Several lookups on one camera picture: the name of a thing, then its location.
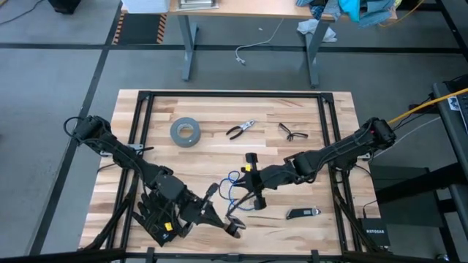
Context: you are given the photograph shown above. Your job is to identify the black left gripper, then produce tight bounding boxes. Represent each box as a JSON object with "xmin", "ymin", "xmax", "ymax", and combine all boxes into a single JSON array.
[{"xmin": 178, "ymin": 181, "xmax": 238, "ymax": 238}]

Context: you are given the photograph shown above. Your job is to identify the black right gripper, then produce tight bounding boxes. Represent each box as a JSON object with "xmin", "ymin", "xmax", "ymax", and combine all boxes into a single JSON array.
[{"xmin": 228, "ymin": 152, "xmax": 281, "ymax": 215}]

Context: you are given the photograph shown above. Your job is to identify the blue cord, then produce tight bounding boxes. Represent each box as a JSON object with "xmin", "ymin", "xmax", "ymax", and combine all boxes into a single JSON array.
[{"xmin": 218, "ymin": 170, "xmax": 257, "ymax": 220}]

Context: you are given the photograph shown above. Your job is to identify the black plastic wire spool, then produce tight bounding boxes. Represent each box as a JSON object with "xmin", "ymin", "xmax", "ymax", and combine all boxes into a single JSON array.
[{"xmin": 224, "ymin": 215, "xmax": 246, "ymax": 239}]

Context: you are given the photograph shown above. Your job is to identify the black utility knife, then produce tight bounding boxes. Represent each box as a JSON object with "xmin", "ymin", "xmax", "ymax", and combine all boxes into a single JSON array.
[{"xmin": 285, "ymin": 207, "xmax": 322, "ymax": 221}]

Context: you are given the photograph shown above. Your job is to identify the black work glove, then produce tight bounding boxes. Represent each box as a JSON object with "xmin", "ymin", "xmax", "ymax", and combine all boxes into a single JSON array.
[{"xmin": 132, "ymin": 191, "xmax": 191, "ymax": 248}]

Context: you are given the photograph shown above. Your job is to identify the clear safety glasses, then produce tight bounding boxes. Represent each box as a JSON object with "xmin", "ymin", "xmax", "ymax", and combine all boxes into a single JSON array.
[{"xmin": 277, "ymin": 122, "xmax": 309, "ymax": 142}]

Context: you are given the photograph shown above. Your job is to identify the white cloth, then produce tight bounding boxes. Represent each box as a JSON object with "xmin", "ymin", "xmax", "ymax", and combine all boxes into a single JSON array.
[{"xmin": 296, "ymin": 18, "xmax": 338, "ymax": 43}]

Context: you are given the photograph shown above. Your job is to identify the wooden desk with grey legs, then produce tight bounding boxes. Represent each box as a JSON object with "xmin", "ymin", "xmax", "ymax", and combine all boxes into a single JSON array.
[{"xmin": 120, "ymin": 0, "xmax": 398, "ymax": 88}]

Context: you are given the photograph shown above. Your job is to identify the black hazard-striped floor mat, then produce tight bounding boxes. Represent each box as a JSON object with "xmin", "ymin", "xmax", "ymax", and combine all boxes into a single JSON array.
[{"xmin": 112, "ymin": 12, "xmax": 168, "ymax": 45}]

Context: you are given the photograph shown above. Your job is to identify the white box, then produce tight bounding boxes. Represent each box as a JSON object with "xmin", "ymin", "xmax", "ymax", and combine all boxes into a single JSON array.
[{"xmin": 121, "ymin": 0, "xmax": 171, "ymax": 15}]

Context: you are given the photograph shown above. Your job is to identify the pile of clothes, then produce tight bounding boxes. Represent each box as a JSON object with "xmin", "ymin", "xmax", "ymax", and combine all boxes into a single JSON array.
[{"xmin": 295, "ymin": 0, "xmax": 398, "ymax": 29}]

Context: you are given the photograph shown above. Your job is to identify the black-handled pliers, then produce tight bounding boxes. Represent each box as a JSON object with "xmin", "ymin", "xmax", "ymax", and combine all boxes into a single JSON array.
[{"xmin": 225, "ymin": 119, "xmax": 257, "ymax": 141}]

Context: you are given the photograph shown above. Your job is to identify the grey duct tape roll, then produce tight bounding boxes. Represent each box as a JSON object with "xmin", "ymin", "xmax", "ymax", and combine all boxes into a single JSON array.
[{"xmin": 169, "ymin": 116, "xmax": 202, "ymax": 148}]

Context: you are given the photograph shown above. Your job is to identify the black Netgear network switch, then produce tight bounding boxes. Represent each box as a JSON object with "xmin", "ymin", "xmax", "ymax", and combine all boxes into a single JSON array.
[{"xmin": 358, "ymin": 218, "xmax": 391, "ymax": 247}]

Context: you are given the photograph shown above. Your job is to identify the grey cable on floor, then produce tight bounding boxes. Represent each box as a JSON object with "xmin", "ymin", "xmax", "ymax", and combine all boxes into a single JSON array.
[{"xmin": 235, "ymin": 18, "xmax": 285, "ymax": 66}]

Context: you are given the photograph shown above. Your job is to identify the thick yellow cable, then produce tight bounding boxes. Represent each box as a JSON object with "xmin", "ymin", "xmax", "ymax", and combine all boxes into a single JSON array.
[{"xmin": 386, "ymin": 87, "xmax": 468, "ymax": 126}]

